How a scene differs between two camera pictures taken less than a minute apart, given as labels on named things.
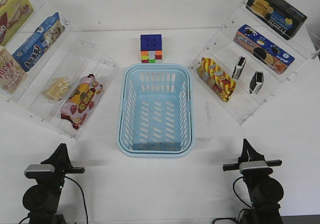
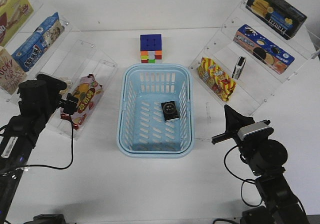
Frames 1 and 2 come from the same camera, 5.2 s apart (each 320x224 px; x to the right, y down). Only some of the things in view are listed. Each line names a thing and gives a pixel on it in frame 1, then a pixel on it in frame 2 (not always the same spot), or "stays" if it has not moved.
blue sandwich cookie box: x=271 y=54 stays
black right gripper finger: x=248 y=150 → x=235 y=121
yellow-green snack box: x=15 y=8 stays
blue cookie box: x=39 y=43 stays
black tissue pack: x=256 y=82 → x=170 y=111
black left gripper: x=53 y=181 → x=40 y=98
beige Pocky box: x=12 y=73 stays
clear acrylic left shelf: x=45 y=72 stays
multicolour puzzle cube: x=151 y=48 stays
